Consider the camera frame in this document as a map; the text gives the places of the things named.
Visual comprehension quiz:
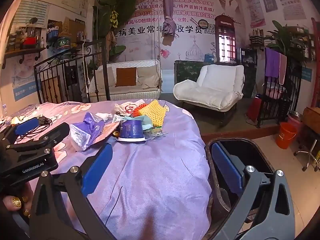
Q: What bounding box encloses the pink basin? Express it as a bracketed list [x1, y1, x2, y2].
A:
[266, 82, 287, 99]

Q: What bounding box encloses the red telephone booth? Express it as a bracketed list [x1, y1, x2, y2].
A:
[214, 14, 237, 63]

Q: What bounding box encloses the pink towel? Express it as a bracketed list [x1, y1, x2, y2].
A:
[279, 52, 288, 85]

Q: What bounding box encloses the purple plastic bag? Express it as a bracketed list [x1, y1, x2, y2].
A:
[71, 112, 110, 150]

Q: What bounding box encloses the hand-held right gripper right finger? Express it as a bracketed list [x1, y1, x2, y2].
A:
[211, 141, 297, 240]

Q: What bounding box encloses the black cable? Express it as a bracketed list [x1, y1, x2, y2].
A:
[15, 116, 53, 142]

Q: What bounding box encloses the purple towel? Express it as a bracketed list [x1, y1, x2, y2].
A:
[265, 47, 281, 81]

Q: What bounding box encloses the red door frame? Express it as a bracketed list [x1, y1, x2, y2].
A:
[311, 17, 320, 67]

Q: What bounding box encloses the beige cushion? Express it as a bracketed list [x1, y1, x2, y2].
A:
[137, 66, 160, 87]
[94, 65, 116, 88]

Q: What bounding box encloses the green snack wrapper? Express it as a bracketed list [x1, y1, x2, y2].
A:
[143, 126, 167, 140]

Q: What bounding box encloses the wooden wall shelf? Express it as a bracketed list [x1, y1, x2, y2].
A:
[1, 47, 47, 69]

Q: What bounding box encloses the closed purple umbrella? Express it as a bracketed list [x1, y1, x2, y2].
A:
[161, 0, 177, 46]

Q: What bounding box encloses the black metal rack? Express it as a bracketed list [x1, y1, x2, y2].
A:
[257, 47, 303, 129]

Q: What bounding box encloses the person's left hand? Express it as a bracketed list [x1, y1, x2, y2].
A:
[1, 182, 35, 220]

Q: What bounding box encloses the black waste bin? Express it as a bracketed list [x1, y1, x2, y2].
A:
[205, 137, 278, 227]

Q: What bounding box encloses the large wall poster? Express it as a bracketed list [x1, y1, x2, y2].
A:
[114, 0, 247, 63]

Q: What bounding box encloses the black metal headboard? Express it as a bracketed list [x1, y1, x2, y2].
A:
[34, 40, 112, 103]

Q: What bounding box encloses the white bag with red print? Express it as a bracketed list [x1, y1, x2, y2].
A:
[114, 100, 145, 117]

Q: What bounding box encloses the chrome wheeled stool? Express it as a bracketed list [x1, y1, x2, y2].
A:
[294, 130, 320, 172]

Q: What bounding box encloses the blue cup with white lid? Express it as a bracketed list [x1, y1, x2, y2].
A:
[117, 119, 146, 142]

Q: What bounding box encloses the round teal tin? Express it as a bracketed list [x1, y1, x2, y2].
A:
[55, 37, 69, 53]

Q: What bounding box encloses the cardboard box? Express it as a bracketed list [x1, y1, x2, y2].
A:
[62, 17, 87, 43]

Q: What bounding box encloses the orange bucket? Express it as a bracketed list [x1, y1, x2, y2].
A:
[276, 122, 298, 150]

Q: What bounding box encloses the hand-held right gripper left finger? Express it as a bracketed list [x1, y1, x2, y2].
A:
[29, 142, 118, 240]

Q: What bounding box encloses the pink bucket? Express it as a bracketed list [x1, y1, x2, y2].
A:
[287, 114, 304, 133]

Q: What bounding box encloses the red patterned cushion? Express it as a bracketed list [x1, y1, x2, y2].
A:
[302, 107, 320, 134]

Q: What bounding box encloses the white wicker swing seat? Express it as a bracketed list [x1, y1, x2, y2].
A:
[89, 59, 162, 103]

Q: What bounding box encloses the green potted plant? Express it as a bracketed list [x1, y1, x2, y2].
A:
[266, 20, 310, 68]

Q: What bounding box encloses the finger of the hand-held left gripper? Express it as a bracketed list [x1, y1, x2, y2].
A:
[0, 117, 40, 146]
[5, 122, 71, 159]

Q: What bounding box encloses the yellow foam net sleeve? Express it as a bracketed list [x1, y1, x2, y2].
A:
[142, 99, 167, 127]

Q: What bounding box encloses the purple floral blanket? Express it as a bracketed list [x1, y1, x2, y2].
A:
[0, 100, 213, 235]

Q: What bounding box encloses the orange square cushion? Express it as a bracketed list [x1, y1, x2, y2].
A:
[115, 67, 137, 87]

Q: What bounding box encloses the teal paper wrapper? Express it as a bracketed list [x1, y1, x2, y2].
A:
[124, 115, 153, 131]

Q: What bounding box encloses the white padded armchair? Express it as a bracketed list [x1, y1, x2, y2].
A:
[173, 64, 245, 128]

